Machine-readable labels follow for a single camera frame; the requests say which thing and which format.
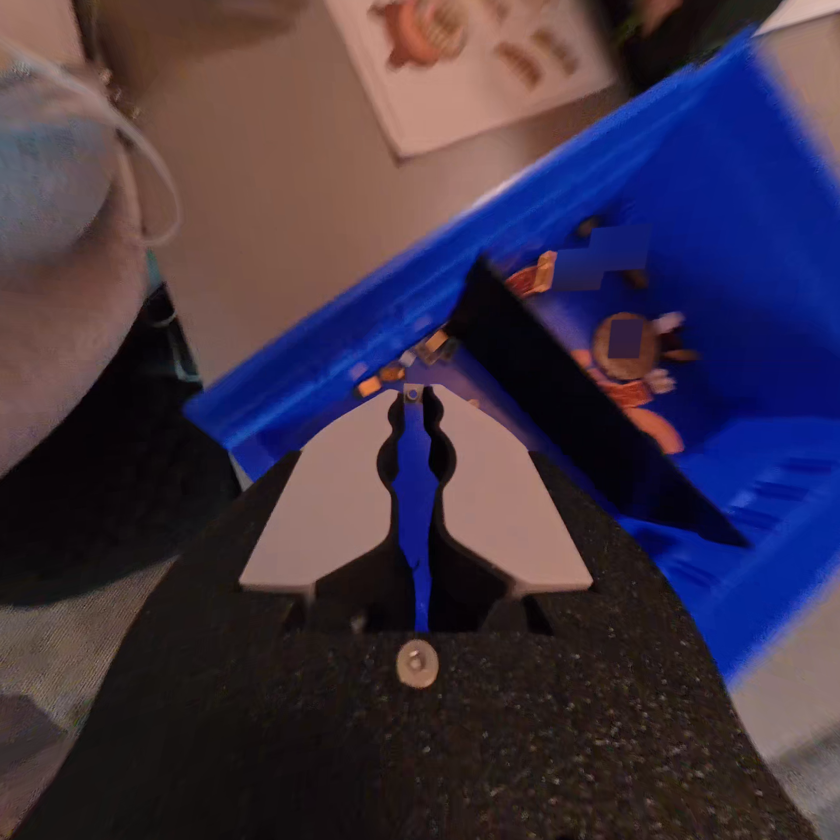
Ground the black bin divider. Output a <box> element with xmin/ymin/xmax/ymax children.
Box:
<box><xmin>447</xmin><ymin>256</ymin><xmax>752</xmax><ymax>548</ymax></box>

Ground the pile of brown bricks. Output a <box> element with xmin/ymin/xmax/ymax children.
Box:
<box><xmin>506</xmin><ymin>224</ymin><xmax>699</xmax><ymax>456</ymax></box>

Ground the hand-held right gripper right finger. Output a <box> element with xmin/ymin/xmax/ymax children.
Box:
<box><xmin>427</xmin><ymin>390</ymin><xmax>594</xmax><ymax>598</ymax></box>

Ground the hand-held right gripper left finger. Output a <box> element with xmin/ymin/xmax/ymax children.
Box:
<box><xmin>241</xmin><ymin>394</ymin><xmax>401</xmax><ymax>594</ymax></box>

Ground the brick set instruction booklet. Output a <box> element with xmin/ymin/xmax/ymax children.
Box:
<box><xmin>322</xmin><ymin>0</ymin><xmax>620</xmax><ymax>161</ymax></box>

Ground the blue plastic bin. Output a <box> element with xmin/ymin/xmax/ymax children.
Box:
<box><xmin>184</xmin><ymin>27</ymin><xmax>840</xmax><ymax>686</ymax></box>

